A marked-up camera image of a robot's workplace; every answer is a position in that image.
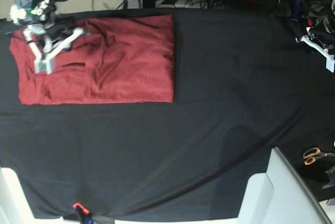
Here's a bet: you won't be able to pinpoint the black table cloth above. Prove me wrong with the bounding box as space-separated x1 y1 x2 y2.
1 8 334 221

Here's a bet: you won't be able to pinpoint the yellow-handled scissors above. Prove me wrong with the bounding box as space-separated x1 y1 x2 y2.
303 147 334 165

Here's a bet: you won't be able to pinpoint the red long-sleeve T-shirt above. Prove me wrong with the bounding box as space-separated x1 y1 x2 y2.
9 15 175 105

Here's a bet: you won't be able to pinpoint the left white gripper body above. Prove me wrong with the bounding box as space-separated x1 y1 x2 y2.
296 27 334 73

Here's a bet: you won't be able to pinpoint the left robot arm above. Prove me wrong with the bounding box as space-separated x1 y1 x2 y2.
288 0 334 73

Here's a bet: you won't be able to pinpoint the blue orange clamp bottom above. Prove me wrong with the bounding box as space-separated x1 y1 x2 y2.
72 202 95 224

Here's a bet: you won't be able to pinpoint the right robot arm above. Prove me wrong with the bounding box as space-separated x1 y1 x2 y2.
6 0 90 74

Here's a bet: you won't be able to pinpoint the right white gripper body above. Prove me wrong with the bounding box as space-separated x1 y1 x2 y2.
23 26 91 74

